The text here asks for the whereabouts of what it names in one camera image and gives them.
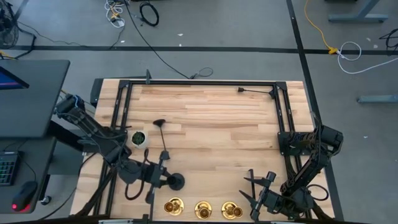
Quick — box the long black cable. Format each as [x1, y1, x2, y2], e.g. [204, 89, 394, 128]
[123, 0, 192, 80]

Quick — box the black fan cable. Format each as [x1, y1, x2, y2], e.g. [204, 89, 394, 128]
[12, 24, 38, 60]

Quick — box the white pot with green plant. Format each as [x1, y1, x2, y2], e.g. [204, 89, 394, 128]
[130, 129, 149, 149]

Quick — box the black computer mouse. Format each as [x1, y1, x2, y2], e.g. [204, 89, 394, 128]
[11, 180, 39, 212]

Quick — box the black aluminium table frame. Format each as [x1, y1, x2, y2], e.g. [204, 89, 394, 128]
[73, 78, 336, 224]

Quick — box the dark keyboard desk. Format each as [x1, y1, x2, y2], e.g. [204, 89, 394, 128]
[0, 136, 57, 218]

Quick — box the grey looped cable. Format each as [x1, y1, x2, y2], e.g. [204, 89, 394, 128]
[189, 67, 215, 80]

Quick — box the black floor fan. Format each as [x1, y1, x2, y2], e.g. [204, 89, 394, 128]
[0, 0, 20, 49]

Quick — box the grey desk foot bar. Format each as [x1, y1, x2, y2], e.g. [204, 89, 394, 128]
[356, 95, 398, 104]

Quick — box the computer monitor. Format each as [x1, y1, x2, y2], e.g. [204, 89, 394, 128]
[0, 66, 30, 91]

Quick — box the black keyboard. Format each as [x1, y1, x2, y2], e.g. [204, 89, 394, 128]
[0, 151, 22, 187]

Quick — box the tangled black cable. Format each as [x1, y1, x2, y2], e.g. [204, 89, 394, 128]
[378, 28, 398, 50]

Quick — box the coiled black cable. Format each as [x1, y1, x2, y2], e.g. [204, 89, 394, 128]
[139, 1, 160, 27]

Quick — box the white power cable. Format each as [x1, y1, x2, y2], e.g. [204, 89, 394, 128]
[336, 41, 398, 75]

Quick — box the white cable bundle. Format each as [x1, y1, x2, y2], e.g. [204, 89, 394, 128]
[104, 0, 126, 29]

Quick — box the dark grey desk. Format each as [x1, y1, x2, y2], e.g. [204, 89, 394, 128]
[0, 60, 71, 139]

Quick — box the black corner bracket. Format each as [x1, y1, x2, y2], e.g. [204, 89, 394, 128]
[89, 77, 105, 108]

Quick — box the desk with grey legs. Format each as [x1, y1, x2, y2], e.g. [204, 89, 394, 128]
[328, 0, 389, 24]

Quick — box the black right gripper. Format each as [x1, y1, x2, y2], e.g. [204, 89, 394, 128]
[238, 170, 283, 222]

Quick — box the yellow extension cable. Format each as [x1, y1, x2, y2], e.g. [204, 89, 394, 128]
[303, 0, 339, 55]

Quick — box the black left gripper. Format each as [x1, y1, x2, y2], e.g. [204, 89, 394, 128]
[142, 159, 177, 205]

